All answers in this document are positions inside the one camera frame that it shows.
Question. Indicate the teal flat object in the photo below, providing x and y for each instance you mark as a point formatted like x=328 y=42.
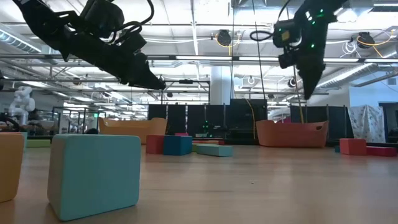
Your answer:
x=202 y=135

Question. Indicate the orange long block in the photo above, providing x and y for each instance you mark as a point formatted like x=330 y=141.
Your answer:
x=11 y=168
x=206 y=142

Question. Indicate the light green long block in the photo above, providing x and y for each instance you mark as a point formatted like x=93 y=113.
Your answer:
x=38 y=143

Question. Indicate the black gantry frame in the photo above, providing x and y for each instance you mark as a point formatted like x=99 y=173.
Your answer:
x=186 y=81

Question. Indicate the black device with green lights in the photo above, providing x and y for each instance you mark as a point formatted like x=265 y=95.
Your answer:
x=206 y=126

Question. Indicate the grey ceiling rail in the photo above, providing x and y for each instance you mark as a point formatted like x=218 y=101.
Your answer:
x=202 y=58

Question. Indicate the black aluminium table frame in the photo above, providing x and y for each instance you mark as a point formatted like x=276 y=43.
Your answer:
x=242 y=141

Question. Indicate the white column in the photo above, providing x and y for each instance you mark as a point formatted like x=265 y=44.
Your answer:
x=221 y=87

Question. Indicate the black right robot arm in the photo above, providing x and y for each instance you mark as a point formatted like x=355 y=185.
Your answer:
x=323 y=9

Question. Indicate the light blue long block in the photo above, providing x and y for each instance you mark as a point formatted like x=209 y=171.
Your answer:
x=214 y=151

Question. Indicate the small red cube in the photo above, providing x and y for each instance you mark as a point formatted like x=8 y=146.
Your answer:
x=155 y=144
x=353 y=147

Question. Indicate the black partition panels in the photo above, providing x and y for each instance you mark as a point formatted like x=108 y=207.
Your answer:
x=177 y=119
x=337 y=123

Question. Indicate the yellow plastic bin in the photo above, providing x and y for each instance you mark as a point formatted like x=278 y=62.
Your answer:
x=133 y=132

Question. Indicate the patterned white cloth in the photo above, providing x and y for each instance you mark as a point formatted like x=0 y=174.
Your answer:
x=367 y=124

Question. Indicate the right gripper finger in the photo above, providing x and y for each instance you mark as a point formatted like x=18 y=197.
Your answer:
x=311 y=81

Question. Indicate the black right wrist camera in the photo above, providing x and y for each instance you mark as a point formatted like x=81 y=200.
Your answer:
x=287 y=34

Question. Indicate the dark red long block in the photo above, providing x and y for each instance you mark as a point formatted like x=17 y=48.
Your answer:
x=221 y=142

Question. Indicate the orange plastic bin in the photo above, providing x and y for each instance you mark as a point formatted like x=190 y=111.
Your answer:
x=289 y=135

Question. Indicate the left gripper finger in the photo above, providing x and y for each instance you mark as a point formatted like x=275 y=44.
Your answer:
x=144 y=74

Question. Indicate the silver ventilation duct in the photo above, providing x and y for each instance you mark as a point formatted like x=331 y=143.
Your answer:
x=357 y=73
x=18 y=42

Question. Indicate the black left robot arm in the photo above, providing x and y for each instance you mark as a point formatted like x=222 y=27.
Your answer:
x=40 y=18

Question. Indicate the pink flat object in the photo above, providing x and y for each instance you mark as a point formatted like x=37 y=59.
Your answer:
x=181 y=135

